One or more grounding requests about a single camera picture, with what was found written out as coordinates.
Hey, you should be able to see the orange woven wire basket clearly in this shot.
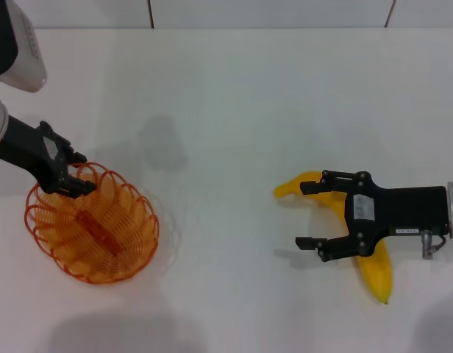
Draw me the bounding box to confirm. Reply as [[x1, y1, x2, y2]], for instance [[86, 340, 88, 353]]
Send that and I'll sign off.
[[25, 161, 160, 285]]

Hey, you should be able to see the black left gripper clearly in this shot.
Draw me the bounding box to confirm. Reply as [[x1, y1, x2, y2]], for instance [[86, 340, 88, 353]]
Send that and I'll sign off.
[[0, 115, 99, 200]]

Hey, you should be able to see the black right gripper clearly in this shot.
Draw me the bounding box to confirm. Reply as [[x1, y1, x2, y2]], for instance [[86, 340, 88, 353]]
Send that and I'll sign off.
[[295, 169, 450, 263]]

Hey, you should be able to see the yellow banana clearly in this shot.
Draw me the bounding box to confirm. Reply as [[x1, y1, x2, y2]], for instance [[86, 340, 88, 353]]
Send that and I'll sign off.
[[273, 170, 395, 305]]

